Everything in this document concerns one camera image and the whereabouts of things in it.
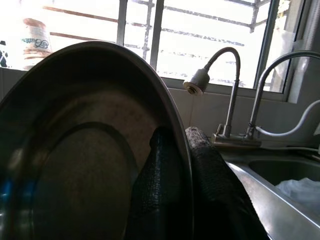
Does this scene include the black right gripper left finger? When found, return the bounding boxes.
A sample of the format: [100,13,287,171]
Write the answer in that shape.
[126,126,194,240]

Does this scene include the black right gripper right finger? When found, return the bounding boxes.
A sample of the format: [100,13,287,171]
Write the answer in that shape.
[184,125,270,240]

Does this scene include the shallow stainless steel bowl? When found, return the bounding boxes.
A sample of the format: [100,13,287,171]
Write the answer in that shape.
[0,40,195,240]

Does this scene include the stainless steel double sink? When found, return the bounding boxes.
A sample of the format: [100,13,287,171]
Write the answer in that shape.
[219,139,320,240]

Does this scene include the steel double spout faucet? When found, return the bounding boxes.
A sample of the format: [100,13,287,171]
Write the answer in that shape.
[182,46,320,150]

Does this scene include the clear plastic bag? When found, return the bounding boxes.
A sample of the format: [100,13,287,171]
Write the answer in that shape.
[274,176,320,216]

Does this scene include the window with metal bars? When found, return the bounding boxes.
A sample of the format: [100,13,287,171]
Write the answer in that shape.
[0,0,311,102]

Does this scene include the white brown printed container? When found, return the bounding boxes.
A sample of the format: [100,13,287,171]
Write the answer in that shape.
[20,17,53,71]

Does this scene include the black white packet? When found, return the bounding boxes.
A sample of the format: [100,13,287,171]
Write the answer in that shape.
[0,39,11,69]

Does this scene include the white flexible hose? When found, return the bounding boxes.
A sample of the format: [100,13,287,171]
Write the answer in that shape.
[254,99,320,138]

